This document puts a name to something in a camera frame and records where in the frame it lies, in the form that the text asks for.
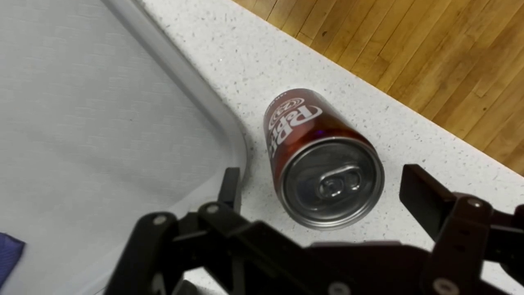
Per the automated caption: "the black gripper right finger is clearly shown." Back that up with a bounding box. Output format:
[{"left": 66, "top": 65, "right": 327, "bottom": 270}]
[{"left": 399, "top": 162, "right": 524, "bottom": 295}]

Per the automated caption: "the red Dr Pepper can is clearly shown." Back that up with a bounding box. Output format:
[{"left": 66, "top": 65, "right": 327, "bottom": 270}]
[{"left": 261, "top": 86, "right": 386, "bottom": 229}]

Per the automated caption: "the grey plastic tray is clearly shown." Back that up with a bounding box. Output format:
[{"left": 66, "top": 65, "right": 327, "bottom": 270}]
[{"left": 0, "top": 0, "right": 250, "bottom": 295}]

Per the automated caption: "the blue cloth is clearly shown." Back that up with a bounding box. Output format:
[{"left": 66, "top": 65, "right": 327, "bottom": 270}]
[{"left": 0, "top": 230, "right": 27, "bottom": 288}]

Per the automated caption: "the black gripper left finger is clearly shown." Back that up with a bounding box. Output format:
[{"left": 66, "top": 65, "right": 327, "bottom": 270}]
[{"left": 103, "top": 165, "right": 263, "bottom": 295}]

